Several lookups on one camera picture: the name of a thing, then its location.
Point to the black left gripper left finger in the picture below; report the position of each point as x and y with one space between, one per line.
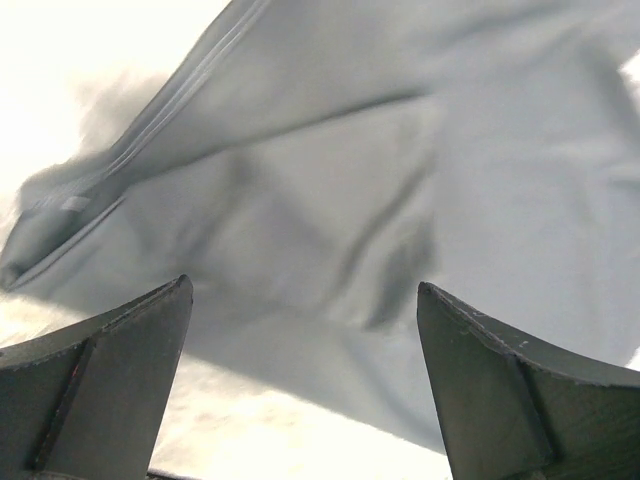
87 401

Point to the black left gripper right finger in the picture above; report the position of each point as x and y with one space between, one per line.
513 406

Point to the grey t shirt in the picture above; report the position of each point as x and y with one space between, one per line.
311 162

